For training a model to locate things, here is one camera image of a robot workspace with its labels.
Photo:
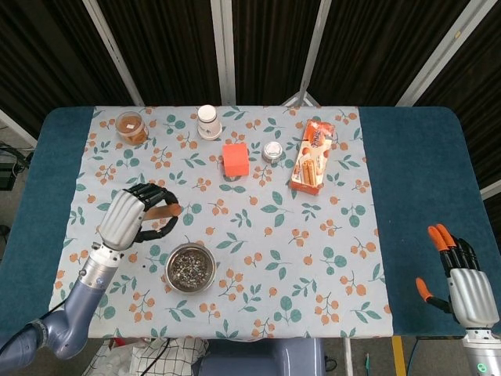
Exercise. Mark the orange biscuit box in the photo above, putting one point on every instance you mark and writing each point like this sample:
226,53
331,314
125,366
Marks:
311,160

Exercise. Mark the stainless steel bowl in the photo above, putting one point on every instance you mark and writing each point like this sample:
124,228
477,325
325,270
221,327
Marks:
170,280

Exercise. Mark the orange cube block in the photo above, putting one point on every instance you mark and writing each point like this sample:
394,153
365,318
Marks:
236,160

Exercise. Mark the teal blue table cover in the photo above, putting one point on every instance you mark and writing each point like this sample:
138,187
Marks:
411,164

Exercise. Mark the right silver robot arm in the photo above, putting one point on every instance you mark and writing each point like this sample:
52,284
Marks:
483,352

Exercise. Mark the floral orange-fruit tablecloth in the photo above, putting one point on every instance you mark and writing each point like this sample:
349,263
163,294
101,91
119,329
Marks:
254,243

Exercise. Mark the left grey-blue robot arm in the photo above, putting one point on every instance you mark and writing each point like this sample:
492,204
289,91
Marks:
74,309

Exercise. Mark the right silver orange-tipped robot hand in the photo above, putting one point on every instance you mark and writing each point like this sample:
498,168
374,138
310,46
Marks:
471,291

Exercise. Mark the white plastic bottle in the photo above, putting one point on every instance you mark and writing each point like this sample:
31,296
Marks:
208,123

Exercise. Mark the black electronic box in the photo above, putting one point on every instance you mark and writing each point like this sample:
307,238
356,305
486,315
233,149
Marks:
7,174

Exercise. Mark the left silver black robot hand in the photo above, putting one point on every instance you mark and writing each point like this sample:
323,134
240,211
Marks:
121,219

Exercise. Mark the grey-blue robot torso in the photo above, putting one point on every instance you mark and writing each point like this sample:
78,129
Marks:
262,358

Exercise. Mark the white frame post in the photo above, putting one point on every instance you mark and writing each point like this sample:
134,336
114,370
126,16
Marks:
224,51
315,47
438,55
113,55

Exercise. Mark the clear jar of orange snacks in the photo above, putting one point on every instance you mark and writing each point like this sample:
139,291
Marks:
132,127

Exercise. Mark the black white checkered bag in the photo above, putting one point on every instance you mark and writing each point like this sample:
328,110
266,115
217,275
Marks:
117,358

